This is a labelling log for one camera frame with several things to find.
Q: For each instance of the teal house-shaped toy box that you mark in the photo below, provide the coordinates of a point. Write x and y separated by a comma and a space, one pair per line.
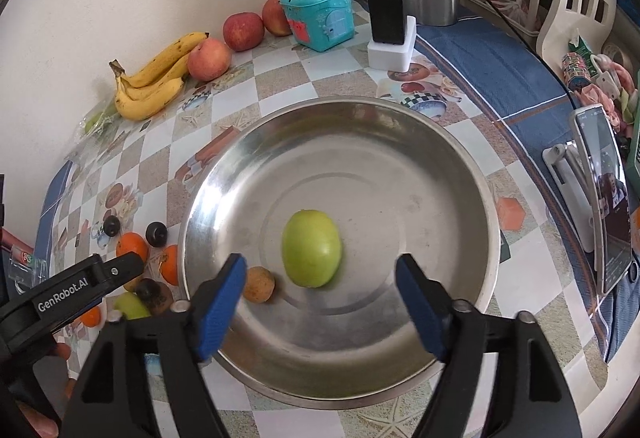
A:
320, 18

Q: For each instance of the yellow banana bunch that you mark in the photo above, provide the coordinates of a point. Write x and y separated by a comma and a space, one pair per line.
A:
150, 100

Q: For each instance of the steel bowl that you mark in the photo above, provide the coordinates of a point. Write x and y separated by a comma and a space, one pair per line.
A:
380, 178

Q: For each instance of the dark purple plum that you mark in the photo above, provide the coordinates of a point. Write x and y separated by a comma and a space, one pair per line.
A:
145, 288
111, 226
156, 234

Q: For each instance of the white phone stand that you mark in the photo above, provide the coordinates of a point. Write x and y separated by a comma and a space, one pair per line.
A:
562, 158

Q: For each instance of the clear bag of green fruit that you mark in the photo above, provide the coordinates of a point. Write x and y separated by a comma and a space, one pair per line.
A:
95, 120

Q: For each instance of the checkered printed tablecloth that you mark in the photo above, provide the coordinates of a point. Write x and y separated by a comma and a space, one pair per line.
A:
280, 83

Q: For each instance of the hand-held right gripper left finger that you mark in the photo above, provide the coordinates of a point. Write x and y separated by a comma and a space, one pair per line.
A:
217, 313

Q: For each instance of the red apple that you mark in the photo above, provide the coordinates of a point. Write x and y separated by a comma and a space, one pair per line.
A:
275, 15
243, 31

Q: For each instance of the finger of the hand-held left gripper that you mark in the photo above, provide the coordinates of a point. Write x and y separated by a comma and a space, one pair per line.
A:
75, 290

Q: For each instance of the smooth tan round fruit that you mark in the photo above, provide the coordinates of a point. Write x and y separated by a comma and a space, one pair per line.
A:
259, 284

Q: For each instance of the orange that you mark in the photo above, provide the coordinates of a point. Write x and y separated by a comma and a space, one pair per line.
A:
91, 317
132, 247
171, 264

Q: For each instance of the pink cloth pile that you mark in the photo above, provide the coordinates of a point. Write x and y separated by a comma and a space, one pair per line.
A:
602, 93

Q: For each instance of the colourful small box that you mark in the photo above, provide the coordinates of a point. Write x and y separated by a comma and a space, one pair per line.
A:
575, 64

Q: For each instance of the white plastic bag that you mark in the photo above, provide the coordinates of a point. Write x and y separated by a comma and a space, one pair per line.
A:
510, 8

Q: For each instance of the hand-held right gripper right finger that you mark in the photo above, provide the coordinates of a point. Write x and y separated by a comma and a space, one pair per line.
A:
422, 313

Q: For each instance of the green jujube with stem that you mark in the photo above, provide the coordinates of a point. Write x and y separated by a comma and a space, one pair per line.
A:
131, 306

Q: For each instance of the clear plastic container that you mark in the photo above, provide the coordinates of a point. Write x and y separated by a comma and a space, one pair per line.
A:
22, 270

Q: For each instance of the pale pink apple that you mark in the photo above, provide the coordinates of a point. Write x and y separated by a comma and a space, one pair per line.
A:
209, 59

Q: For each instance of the smartphone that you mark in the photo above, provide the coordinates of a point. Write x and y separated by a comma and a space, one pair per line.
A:
607, 218

